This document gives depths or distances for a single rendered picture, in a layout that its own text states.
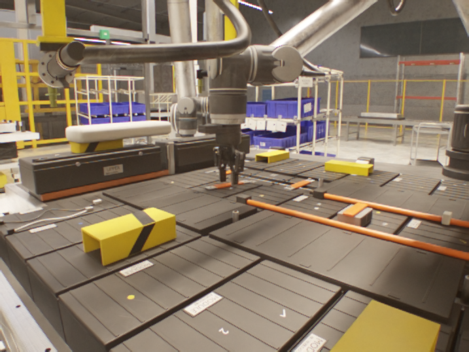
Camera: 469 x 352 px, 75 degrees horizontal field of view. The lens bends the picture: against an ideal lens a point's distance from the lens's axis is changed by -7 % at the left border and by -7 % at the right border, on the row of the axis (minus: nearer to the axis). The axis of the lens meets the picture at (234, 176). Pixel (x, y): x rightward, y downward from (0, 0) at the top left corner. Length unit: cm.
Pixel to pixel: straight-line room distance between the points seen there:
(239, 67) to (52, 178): 60
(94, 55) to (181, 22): 159
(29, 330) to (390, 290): 47
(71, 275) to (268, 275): 30
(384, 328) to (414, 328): 3
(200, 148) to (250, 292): 90
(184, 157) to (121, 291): 83
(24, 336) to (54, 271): 14
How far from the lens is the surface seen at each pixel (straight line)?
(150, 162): 115
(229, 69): 91
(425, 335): 36
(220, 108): 91
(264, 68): 94
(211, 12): 208
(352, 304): 46
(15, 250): 70
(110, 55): 56
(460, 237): 75
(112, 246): 56
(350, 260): 56
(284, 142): 359
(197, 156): 129
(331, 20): 125
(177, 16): 214
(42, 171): 100
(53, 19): 90
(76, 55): 59
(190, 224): 68
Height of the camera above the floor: 126
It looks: 13 degrees down
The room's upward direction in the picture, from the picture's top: straight up
